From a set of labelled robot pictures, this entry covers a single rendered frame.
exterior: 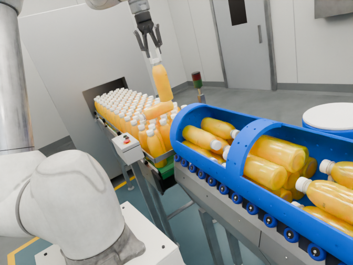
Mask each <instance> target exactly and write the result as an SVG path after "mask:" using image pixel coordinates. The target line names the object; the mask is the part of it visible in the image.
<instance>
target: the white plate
mask: <svg viewBox="0 0 353 265"><path fill-rule="evenodd" d="M303 121H304V122H305V123H306V124H308V125H310V126H312V127H315V128H318V129H323V130H338V131H340V130H352V129H353V103H330V104H323V105H319V106H316V107H313V108H311V109H309V110H307V111H306V112H305V113H304V114H303Z"/></svg>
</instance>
